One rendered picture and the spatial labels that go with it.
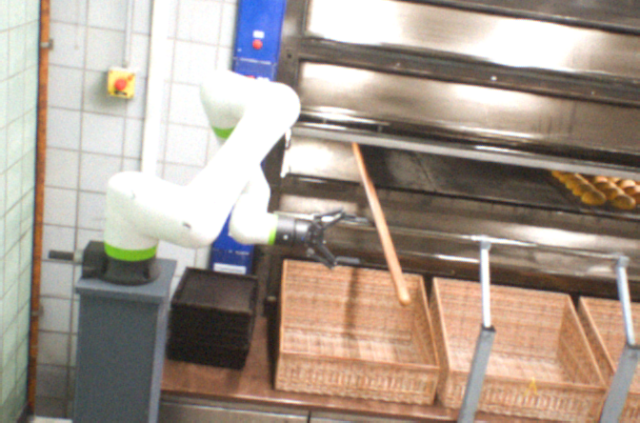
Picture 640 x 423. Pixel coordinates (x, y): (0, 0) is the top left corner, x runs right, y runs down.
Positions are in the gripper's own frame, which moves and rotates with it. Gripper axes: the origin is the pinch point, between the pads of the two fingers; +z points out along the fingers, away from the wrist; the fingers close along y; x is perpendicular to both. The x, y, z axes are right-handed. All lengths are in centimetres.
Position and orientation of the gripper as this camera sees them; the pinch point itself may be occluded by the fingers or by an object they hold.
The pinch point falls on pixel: (359, 241)
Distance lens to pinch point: 225.9
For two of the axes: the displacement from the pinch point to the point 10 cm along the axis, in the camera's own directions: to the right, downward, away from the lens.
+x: 0.4, 3.0, -9.5
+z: 9.9, 1.4, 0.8
